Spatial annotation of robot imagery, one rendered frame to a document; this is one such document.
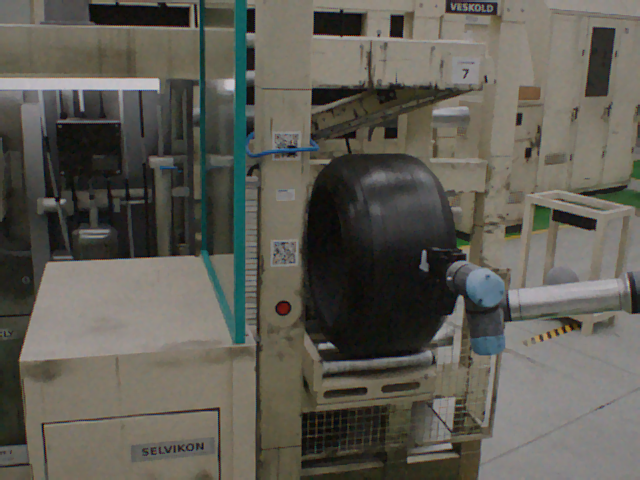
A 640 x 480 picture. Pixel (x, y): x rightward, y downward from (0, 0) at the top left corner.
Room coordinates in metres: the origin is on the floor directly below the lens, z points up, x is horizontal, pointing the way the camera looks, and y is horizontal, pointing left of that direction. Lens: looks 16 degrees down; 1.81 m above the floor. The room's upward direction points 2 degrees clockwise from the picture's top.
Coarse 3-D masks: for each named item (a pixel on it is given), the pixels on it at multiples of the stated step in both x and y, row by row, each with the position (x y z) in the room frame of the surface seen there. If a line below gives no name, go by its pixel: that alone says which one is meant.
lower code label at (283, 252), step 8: (272, 240) 1.93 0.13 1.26; (280, 240) 1.93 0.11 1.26; (288, 240) 1.94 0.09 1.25; (296, 240) 1.94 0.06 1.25; (272, 248) 1.93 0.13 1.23; (280, 248) 1.93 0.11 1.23; (288, 248) 1.94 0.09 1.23; (296, 248) 1.94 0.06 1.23; (272, 256) 1.93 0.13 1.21; (280, 256) 1.93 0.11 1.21; (288, 256) 1.94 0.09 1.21; (296, 256) 1.94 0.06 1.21; (272, 264) 1.93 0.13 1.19; (280, 264) 1.93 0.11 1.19; (288, 264) 1.94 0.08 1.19; (296, 264) 1.94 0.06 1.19
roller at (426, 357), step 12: (324, 360) 1.90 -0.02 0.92; (336, 360) 1.91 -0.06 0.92; (348, 360) 1.92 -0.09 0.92; (360, 360) 1.92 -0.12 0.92; (372, 360) 1.93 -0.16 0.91; (384, 360) 1.94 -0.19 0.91; (396, 360) 1.95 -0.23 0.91; (408, 360) 1.95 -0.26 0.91; (420, 360) 1.96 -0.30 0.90; (432, 360) 1.98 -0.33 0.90; (324, 372) 1.89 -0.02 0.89; (336, 372) 1.90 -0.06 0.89; (348, 372) 1.91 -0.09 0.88
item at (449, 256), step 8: (432, 248) 1.72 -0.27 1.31; (456, 248) 1.72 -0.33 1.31; (432, 256) 1.69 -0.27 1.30; (440, 256) 1.69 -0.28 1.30; (448, 256) 1.68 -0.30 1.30; (456, 256) 1.64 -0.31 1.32; (464, 256) 1.64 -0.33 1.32; (432, 264) 1.69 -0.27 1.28; (440, 264) 1.68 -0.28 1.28; (448, 264) 1.63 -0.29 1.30; (432, 272) 1.68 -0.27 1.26; (440, 272) 1.68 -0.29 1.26; (432, 280) 1.68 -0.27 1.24
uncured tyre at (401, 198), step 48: (336, 192) 1.97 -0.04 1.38; (384, 192) 1.90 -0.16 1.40; (432, 192) 1.94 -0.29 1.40; (336, 240) 2.34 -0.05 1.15; (384, 240) 1.82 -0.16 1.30; (432, 240) 1.85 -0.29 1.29; (336, 288) 2.28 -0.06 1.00; (384, 288) 1.79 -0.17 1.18; (432, 288) 1.83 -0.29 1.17; (336, 336) 1.92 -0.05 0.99; (384, 336) 1.84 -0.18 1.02; (432, 336) 1.90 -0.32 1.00
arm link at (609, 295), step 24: (528, 288) 1.63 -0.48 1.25; (552, 288) 1.60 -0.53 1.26; (576, 288) 1.58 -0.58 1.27; (600, 288) 1.57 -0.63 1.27; (624, 288) 1.55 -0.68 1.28; (504, 312) 1.60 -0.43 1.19; (528, 312) 1.59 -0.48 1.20; (552, 312) 1.58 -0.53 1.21; (576, 312) 1.57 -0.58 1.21; (600, 312) 1.57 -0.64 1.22
